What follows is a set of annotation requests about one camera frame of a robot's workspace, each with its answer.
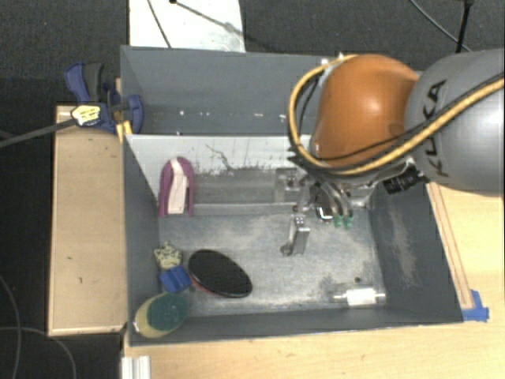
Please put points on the blue ribbed clip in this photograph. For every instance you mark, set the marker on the blue ribbed clip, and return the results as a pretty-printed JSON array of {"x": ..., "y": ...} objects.
[{"x": 174, "y": 279}]

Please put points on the black oval disc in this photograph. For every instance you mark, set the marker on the black oval disc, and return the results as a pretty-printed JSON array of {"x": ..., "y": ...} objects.
[{"x": 219, "y": 273}]

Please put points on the beige toy figure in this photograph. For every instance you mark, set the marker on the beige toy figure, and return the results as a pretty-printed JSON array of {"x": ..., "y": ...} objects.
[{"x": 167, "y": 255}]

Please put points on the purple and white stapler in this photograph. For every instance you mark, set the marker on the purple and white stapler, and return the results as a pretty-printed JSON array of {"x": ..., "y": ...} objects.
[{"x": 175, "y": 188}]

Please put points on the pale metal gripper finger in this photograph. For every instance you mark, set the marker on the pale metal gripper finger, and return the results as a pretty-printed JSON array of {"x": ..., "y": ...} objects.
[
  {"x": 287, "y": 188},
  {"x": 299, "y": 233}
]

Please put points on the green and yellow round sponge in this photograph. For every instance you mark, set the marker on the green and yellow round sponge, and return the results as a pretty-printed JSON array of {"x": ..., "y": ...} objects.
[{"x": 163, "y": 314}]

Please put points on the pale wood board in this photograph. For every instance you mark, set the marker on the pale wood board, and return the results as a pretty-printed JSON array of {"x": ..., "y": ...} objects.
[{"x": 87, "y": 219}]

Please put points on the grey metal bin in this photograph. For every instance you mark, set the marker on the grey metal bin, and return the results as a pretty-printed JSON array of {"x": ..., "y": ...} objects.
[{"x": 244, "y": 89}]

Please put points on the white cylinder with metal ends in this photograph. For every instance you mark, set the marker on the white cylinder with metal ends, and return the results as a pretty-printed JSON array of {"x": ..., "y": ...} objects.
[{"x": 359, "y": 296}]

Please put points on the black cylinder on white bracket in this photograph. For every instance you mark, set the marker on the black cylinder on white bracket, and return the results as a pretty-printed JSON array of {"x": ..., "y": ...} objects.
[{"x": 400, "y": 182}]

